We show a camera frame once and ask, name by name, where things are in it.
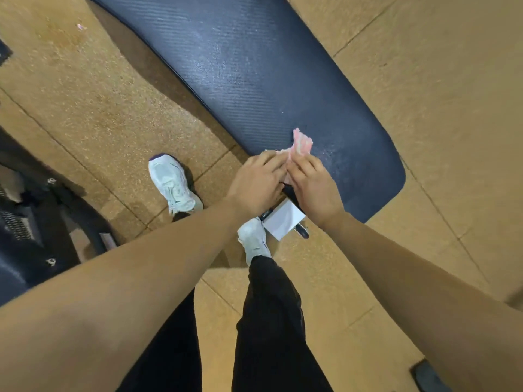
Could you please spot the white left shoe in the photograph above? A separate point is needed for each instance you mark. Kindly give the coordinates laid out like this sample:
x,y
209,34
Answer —
x,y
173,183

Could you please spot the white right shoe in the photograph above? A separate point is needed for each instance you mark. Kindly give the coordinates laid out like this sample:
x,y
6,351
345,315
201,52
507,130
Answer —
x,y
253,238

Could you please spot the black bench white frame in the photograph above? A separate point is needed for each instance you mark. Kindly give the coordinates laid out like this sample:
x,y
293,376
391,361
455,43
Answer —
x,y
265,77

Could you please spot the pink white striped cloth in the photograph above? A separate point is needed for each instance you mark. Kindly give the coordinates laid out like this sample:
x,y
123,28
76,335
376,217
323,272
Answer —
x,y
302,142

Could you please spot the white shoe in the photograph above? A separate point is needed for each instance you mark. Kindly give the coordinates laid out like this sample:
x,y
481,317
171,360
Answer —
x,y
253,238
173,183

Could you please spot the person's left forearm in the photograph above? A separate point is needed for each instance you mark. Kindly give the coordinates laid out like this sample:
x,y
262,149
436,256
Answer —
x,y
102,302

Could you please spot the person's left hand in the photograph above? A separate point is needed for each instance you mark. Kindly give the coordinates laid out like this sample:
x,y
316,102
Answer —
x,y
257,187

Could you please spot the person's right forearm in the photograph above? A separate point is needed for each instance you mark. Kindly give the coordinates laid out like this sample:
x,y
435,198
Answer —
x,y
429,306

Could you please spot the person's right hand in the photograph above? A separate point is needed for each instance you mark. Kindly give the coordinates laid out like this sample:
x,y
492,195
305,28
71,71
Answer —
x,y
316,191

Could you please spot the adjustable black weight bench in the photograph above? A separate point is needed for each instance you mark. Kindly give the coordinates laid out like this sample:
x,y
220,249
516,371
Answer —
x,y
24,240

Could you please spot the black trousers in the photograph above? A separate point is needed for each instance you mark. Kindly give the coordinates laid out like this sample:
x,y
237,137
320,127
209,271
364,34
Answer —
x,y
269,322

